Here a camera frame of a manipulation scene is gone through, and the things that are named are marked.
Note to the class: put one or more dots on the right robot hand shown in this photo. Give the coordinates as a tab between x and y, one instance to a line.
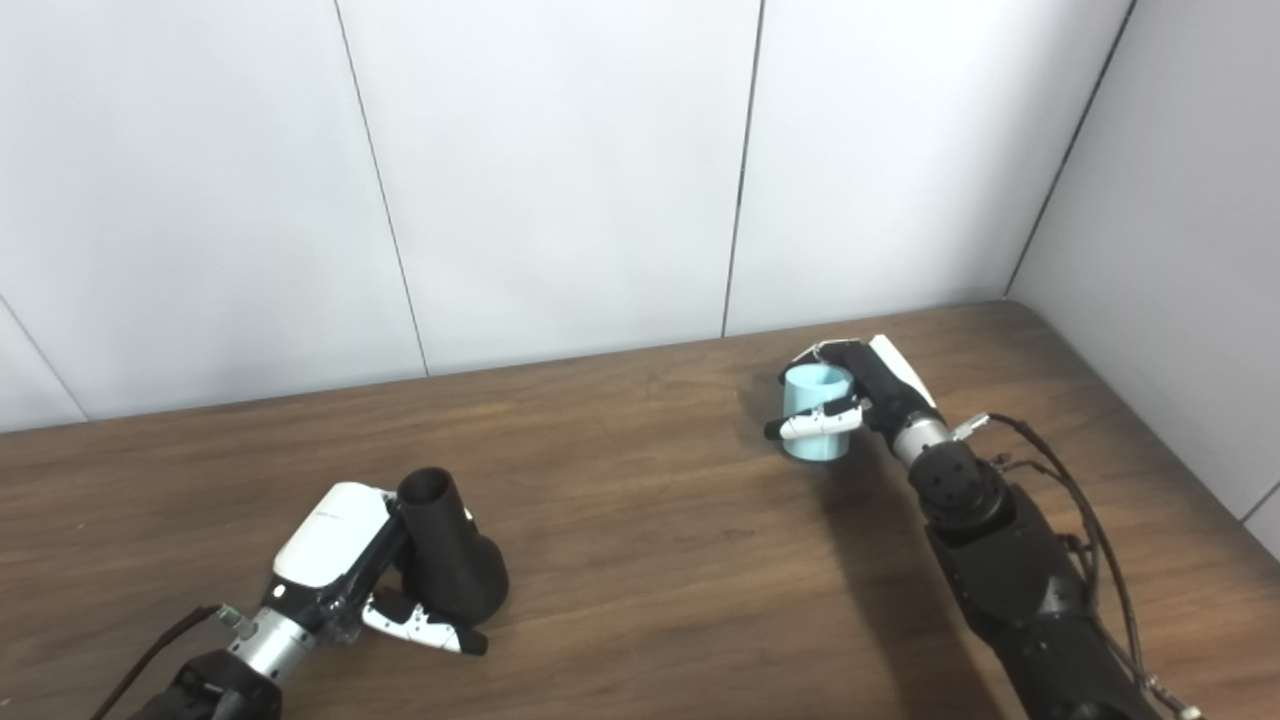
885	385

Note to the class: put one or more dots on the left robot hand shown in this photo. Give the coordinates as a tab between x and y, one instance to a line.
330	540

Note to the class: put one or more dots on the light blue cylinder cup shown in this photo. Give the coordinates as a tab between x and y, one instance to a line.
812	440

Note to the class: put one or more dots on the black nozzle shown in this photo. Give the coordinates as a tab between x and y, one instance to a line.
450	560

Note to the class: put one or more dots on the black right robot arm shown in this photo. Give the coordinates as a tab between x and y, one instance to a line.
1010	570

